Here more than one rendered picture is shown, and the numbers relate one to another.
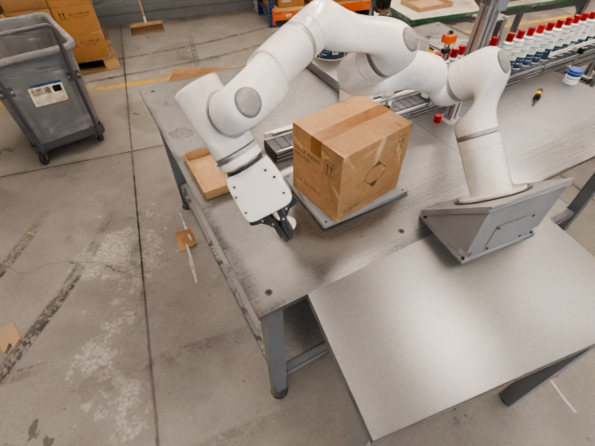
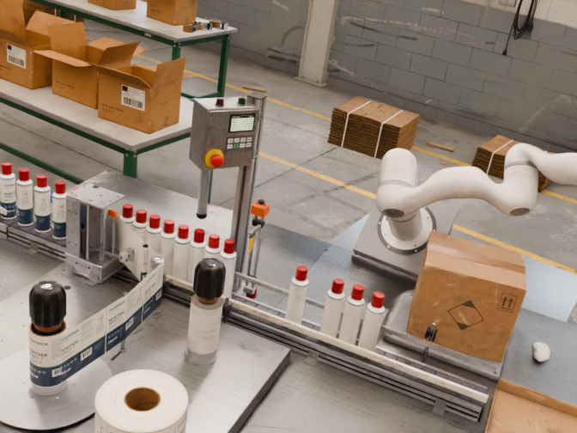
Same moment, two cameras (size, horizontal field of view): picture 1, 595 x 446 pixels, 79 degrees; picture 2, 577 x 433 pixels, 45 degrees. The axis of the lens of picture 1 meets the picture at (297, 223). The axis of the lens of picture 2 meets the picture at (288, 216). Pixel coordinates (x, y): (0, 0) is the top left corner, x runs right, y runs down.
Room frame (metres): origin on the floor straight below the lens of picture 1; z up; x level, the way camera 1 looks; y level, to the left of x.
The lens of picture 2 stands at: (2.72, 0.86, 2.10)
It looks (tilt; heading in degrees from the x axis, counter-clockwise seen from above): 26 degrees down; 228
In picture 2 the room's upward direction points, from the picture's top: 9 degrees clockwise
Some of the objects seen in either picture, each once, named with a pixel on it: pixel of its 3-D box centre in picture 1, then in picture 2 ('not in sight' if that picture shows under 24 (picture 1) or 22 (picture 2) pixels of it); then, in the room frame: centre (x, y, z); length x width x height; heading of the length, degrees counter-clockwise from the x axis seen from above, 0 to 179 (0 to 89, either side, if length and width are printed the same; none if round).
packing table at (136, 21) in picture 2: not in sight; (112, 47); (-0.12, -5.15, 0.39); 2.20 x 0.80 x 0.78; 110
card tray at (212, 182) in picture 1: (230, 164); (545, 429); (1.14, 0.26, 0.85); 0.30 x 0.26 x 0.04; 119
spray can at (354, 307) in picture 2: not in sight; (352, 316); (1.43, -0.25, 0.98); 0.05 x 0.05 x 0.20
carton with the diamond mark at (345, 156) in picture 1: (348, 157); (464, 295); (1.01, -0.18, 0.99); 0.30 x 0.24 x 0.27; 128
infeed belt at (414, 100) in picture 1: (422, 101); (225, 304); (1.62, -0.61, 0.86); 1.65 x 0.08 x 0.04; 119
